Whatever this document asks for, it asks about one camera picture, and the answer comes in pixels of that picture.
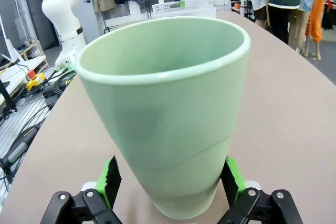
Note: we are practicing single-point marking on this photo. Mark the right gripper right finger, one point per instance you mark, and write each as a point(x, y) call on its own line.
point(236, 182)

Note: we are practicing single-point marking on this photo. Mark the yellow emergency stop box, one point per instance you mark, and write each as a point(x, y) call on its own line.
point(35, 81)

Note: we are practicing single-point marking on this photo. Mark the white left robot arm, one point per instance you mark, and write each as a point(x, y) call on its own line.
point(64, 11)

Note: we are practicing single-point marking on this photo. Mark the grey door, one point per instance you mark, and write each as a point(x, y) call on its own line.
point(39, 14)

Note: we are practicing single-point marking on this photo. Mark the black clothes rack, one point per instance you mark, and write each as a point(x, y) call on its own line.
point(105, 22)

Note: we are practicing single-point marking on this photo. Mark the mannequin in orange clothes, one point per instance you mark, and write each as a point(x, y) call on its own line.
point(316, 14)

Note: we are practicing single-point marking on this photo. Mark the light green cup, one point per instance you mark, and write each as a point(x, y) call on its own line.
point(168, 119)

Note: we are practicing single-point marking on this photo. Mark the wooden shoe shelf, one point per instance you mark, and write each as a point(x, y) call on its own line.
point(32, 56)

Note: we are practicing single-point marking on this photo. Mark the mannequin in blue patterned shirt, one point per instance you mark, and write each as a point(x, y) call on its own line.
point(302, 6)

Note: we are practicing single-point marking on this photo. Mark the white plastic basket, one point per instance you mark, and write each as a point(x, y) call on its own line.
point(194, 10)

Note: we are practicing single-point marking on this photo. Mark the aluminium mounting plate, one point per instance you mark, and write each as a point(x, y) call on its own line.
point(23, 119)

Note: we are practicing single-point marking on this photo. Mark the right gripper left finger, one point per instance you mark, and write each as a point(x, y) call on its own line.
point(105, 182)

